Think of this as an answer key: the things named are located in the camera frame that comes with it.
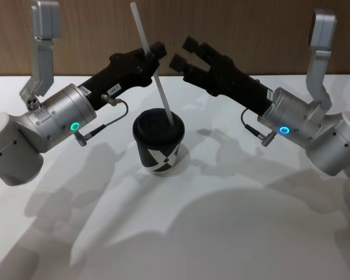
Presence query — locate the left wrist thin dark cable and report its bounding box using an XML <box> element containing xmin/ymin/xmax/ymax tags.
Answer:
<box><xmin>73</xmin><ymin>93</ymin><xmax>130</xmax><ymax>148</ymax></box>

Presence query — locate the right wrist thin dark cable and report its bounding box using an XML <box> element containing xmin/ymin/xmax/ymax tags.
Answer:
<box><xmin>240</xmin><ymin>108</ymin><xmax>277</xmax><ymax>146</ymax></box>

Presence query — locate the black paper cup white print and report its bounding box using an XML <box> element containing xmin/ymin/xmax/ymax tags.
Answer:
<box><xmin>136</xmin><ymin>135</ymin><xmax>182</xmax><ymax>176</ymax></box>

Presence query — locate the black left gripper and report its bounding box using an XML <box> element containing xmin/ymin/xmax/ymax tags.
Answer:
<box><xmin>77</xmin><ymin>41</ymin><xmax>168</xmax><ymax>111</ymax></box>

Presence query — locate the wrist thin dark cable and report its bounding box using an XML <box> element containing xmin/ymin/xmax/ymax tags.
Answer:
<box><xmin>73</xmin><ymin>93</ymin><xmax>130</xmax><ymax>148</ymax></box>
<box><xmin>240</xmin><ymin>108</ymin><xmax>277</xmax><ymax>146</ymax></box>

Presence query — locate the black plastic cup lid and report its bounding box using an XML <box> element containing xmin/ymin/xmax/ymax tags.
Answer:
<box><xmin>132</xmin><ymin>108</ymin><xmax>186</xmax><ymax>146</ymax></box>

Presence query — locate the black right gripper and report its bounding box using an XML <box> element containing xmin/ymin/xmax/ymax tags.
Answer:
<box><xmin>169</xmin><ymin>36</ymin><xmax>274</xmax><ymax>117</ymax></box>

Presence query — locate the white plastic straw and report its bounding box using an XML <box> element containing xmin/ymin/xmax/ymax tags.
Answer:
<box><xmin>129</xmin><ymin>2</ymin><xmax>177</xmax><ymax>128</ymax></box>

